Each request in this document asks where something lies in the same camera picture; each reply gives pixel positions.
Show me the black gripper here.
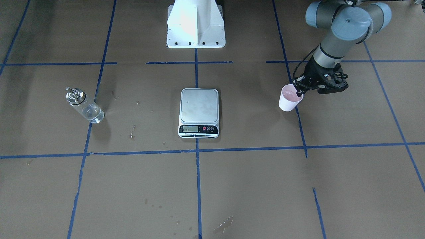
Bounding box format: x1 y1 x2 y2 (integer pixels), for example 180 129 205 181
292 57 349 97

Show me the pink plastic cup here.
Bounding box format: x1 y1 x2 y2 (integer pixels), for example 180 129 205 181
278 84 304 112

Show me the clear glass sauce bottle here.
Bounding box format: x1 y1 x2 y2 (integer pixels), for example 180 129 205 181
65 87 105 123

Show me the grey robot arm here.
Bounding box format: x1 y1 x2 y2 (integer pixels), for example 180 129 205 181
292 0 392 97

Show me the white digital kitchen scale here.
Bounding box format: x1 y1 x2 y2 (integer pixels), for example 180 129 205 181
178 88 219 138

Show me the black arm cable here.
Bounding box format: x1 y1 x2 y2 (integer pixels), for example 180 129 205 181
288 45 321 83

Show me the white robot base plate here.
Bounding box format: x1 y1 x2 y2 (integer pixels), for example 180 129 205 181
166 0 226 49

